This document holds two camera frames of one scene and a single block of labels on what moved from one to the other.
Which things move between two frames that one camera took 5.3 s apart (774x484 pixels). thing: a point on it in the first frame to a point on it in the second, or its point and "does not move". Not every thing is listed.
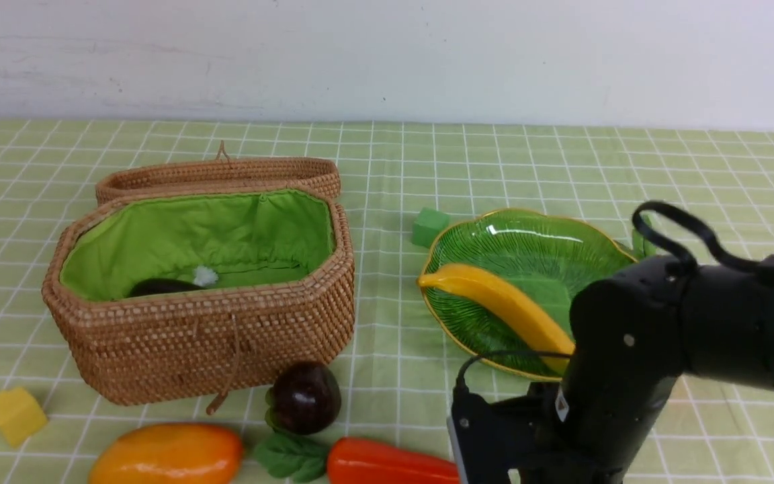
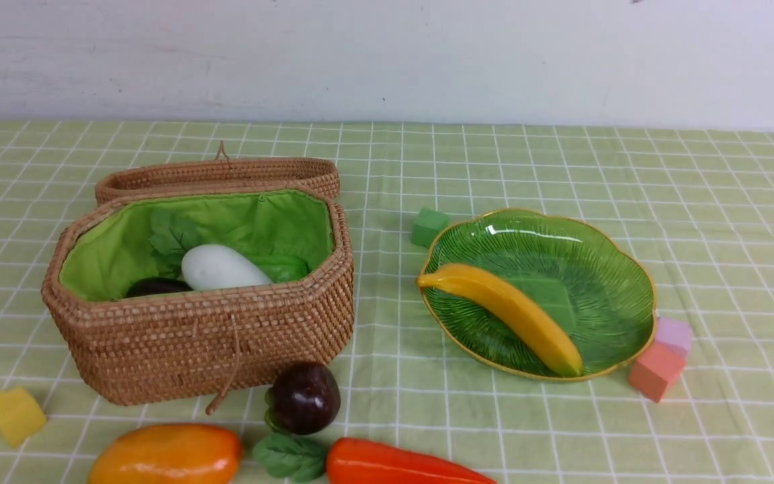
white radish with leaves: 643,245 to 204,267
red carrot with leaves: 353,461 does not move
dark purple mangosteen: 305,398 does not move
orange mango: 170,454 does not move
